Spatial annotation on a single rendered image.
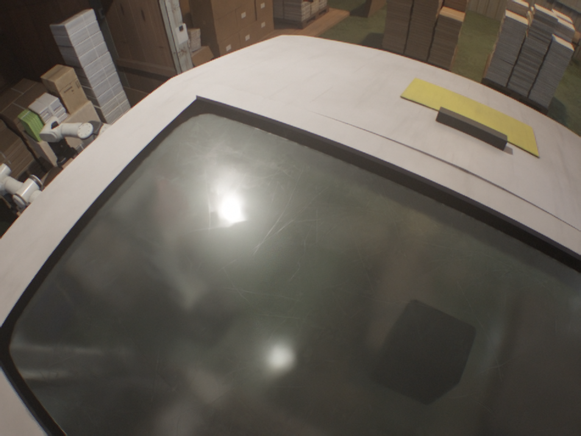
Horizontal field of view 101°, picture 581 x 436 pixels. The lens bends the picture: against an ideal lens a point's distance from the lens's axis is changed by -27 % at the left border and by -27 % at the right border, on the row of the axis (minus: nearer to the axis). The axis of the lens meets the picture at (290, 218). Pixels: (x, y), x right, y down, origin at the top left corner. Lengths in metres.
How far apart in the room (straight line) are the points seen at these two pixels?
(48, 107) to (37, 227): 1.58
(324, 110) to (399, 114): 0.15
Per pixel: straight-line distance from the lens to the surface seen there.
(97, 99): 2.30
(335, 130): 0.56
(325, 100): 0.65
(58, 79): 2.16
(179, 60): 2.08
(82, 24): 2.18
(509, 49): 4.98
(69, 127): 1.63
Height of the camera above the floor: 2.20
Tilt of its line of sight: 55 degrees down
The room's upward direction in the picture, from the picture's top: 3 degrees counter-clockwise
